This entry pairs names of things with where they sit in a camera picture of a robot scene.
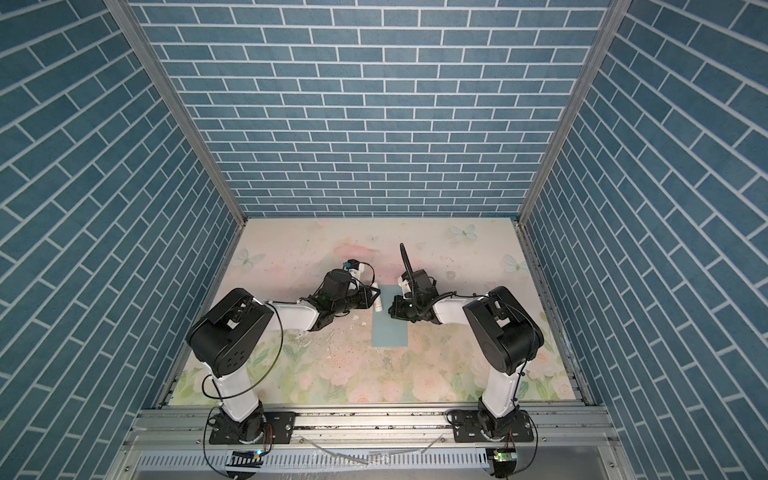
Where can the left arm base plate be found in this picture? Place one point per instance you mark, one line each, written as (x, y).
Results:
(265, 428)

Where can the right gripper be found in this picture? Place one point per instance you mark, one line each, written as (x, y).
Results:
(397, 311)

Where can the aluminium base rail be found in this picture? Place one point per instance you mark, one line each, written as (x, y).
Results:
(542, 424)

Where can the teal envelope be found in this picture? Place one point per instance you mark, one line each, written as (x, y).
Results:
(388, 332)

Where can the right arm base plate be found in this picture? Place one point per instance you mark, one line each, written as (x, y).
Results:
(472, 426)

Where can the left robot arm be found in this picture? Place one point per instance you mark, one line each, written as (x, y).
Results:
(224, 338)

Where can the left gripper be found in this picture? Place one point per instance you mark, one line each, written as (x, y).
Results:
(364, 294)

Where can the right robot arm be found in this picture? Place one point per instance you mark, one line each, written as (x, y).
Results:
(506, 334)

